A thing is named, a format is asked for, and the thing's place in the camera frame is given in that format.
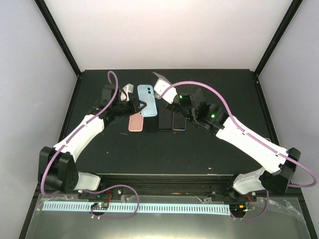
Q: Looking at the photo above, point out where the black phone case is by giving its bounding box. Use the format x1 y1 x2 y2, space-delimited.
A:
159 108 172 131

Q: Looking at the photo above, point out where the blue phone case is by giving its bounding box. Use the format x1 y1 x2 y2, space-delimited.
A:
137 85 158 117

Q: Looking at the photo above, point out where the pink phone case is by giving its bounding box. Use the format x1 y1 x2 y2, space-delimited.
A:
128 113 144 132

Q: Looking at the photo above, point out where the black phone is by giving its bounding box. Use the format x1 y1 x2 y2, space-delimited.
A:
143 116 159 132

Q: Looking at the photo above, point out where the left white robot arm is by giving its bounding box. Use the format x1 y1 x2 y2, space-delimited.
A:
38 85 148 199

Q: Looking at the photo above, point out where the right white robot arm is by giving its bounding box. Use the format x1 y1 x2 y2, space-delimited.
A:
155 83 301 201

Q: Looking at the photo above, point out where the left small circuit board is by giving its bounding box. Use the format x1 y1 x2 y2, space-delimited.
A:
90 202 109 211

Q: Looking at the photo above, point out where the small circuit board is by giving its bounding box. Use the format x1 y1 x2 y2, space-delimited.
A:
229 204 250 213
90 202 109 211

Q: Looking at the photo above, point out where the right small circuit board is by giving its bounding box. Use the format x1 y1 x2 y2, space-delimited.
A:
229 204 250 213

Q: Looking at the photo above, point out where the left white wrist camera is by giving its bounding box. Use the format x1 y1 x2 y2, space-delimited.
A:
119 84 134 101

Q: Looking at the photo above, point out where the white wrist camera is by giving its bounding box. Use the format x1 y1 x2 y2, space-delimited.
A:
119 84 134 101
153 72 179 104

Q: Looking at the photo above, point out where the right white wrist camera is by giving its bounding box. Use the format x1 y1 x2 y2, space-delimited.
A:
153 72 179 104

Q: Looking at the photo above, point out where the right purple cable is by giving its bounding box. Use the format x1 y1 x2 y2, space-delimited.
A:
161 81 318 187

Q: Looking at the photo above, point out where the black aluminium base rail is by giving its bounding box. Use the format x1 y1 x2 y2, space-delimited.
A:
77 173 302 200

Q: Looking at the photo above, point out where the white slotted cable duct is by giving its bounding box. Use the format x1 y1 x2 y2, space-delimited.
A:
42 201 230 216

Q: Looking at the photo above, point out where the left black frame post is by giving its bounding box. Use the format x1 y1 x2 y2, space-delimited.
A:
34 0 82 78

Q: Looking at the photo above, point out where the black frame post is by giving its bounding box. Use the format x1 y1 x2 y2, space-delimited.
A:
254 0 303 82
34 0 82 78

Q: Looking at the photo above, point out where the right black frame post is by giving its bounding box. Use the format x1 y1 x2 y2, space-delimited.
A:
254 0 303 82

